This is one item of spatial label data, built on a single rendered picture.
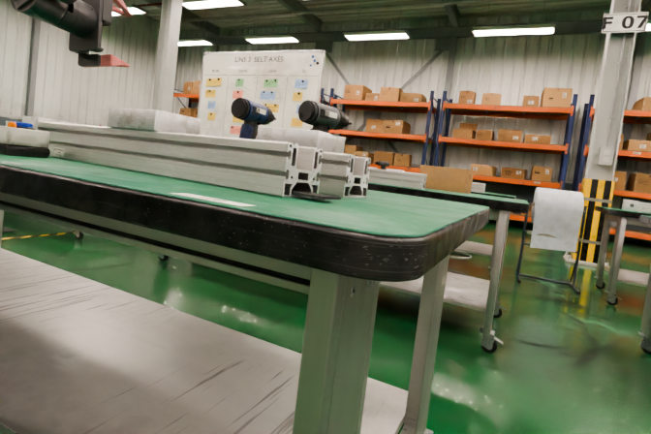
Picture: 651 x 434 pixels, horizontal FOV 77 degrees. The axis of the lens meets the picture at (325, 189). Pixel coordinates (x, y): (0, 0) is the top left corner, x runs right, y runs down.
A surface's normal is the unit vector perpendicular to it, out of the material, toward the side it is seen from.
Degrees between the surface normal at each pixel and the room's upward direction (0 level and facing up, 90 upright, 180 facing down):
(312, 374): 90
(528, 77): 90
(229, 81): 90
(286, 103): 90
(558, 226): 103
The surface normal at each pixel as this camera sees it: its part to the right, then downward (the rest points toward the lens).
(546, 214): -0.39, 0.18
